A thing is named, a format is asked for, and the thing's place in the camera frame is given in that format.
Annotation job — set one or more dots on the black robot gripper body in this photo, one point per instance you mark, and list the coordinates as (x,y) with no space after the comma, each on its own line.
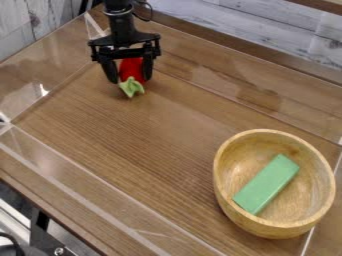
(142,44)

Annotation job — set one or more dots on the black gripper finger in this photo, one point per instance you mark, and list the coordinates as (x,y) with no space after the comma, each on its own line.
(147,66)
(109,69)

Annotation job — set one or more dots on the red plush strawberry green leaves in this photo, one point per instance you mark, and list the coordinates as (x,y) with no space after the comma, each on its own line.
(131,76)

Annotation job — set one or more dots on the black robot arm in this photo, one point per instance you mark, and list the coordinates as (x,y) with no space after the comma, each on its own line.
(120,14)

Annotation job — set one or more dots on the clear acrylic tray barrier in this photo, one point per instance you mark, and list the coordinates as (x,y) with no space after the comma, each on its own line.
(119,167)

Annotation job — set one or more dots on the light wooden bowl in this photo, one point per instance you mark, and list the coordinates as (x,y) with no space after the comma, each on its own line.
(306,199)

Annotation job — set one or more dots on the green rectangular block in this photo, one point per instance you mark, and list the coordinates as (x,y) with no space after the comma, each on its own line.
(267,183)

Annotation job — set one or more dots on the black table leg bracket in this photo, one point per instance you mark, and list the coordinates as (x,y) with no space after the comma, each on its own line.
(41,239)

